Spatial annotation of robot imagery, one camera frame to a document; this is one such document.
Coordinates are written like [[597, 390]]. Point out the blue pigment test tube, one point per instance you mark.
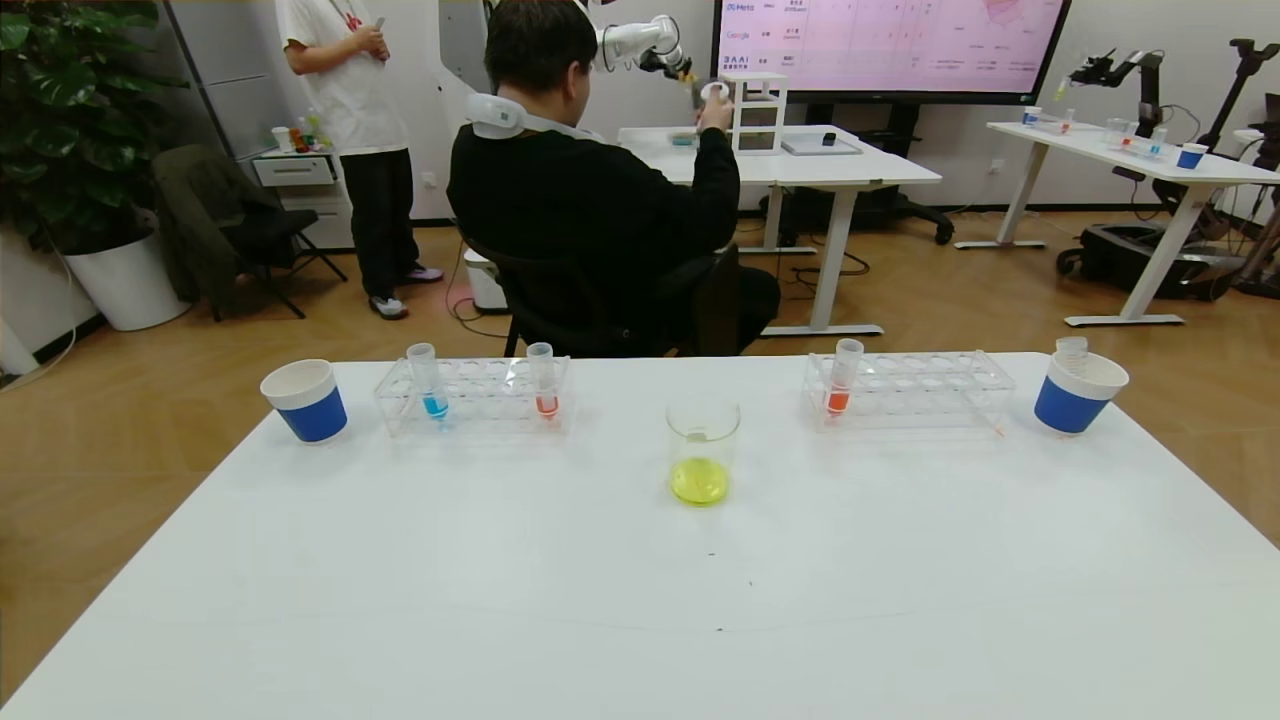
[[430, 385]]

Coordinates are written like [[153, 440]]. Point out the yellow pigment test tube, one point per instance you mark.
[[1072, 352]]

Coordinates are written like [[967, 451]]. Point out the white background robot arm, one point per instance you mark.
[[635, 40]]

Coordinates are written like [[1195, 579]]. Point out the black background robot arm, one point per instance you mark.
[[1145, 75]]

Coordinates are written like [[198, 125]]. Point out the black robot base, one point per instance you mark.
[[1130, 255]]

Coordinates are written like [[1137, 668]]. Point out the red pigment test tube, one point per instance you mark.
[[543, 385], [842, 385]]

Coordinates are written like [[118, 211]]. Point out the glass beaker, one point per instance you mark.
[[700, 478]]

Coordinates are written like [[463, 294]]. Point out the clear acrylic test tube rack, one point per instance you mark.
[[490, 402], [920, 394]]

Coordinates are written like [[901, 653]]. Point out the black office chair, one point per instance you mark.
[[712, 300]]

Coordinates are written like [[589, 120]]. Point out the seated person in black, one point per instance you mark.
[[580, 220]]

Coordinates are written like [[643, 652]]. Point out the white box on floor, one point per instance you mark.
[[485, 285]]

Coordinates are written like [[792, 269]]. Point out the small white drawer unit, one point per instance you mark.
[[760, 112]]

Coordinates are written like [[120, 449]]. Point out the white handheld controller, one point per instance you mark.
[[714, 92]]

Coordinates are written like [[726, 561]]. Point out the grey tablet pad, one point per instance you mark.
[[820, 147]]

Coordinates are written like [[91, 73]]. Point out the white headset on neck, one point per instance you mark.
[[492, 112]]

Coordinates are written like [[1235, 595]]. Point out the blue white paper cup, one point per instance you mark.
[[1070, 402], [312, 412]]

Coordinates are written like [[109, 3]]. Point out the white drawer cabinet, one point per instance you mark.
[[300, 178]]

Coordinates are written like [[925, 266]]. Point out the standing person in white shirt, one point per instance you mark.
[[350, 90]]

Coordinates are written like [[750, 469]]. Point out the large display screen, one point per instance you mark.
[[890, 50]]

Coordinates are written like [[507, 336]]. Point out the dark chair with jacket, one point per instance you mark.
[[210, 220]]

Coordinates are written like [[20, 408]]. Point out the white desk with lab items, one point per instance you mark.
[[1100, 145]]

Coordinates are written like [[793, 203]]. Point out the white plant pot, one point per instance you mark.
[[125, 285]]

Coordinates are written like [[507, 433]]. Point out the small blue background cup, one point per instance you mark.
[[1190, 157]]

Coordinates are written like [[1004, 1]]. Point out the green potted plant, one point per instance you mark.
[[70, 120]]

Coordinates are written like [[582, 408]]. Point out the black stand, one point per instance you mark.
[[1250, 55]]

